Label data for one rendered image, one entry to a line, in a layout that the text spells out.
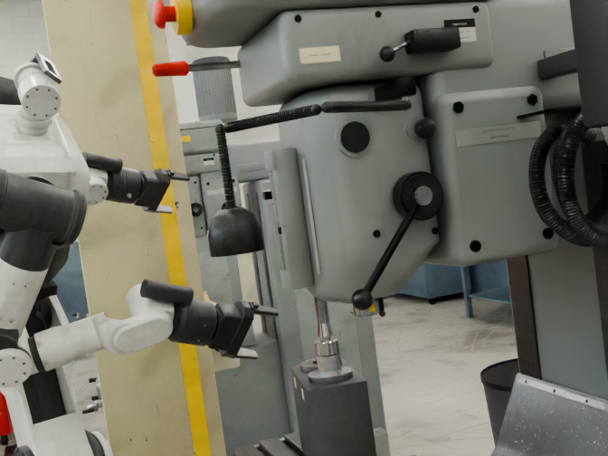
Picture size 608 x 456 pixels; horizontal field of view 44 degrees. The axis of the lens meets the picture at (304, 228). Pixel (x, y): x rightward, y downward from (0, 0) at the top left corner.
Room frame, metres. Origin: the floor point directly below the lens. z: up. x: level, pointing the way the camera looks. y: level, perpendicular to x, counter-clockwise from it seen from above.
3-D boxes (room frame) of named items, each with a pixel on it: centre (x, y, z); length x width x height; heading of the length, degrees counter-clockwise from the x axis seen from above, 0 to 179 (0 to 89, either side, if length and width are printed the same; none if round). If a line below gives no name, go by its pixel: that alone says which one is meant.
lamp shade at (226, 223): (1.00, 0.09, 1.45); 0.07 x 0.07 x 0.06
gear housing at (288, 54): (1.18, -0.12, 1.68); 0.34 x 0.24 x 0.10; 110
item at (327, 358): (1.48, -0.01, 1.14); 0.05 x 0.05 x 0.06
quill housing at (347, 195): (1.17, -0.09, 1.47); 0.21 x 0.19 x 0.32; 20
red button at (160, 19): (1.08, 0.16, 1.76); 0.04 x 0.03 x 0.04; 20
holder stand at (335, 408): (1.53, -0.01, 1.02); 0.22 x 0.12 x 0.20; 9
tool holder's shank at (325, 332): (1.48, -0.01, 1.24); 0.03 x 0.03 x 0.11
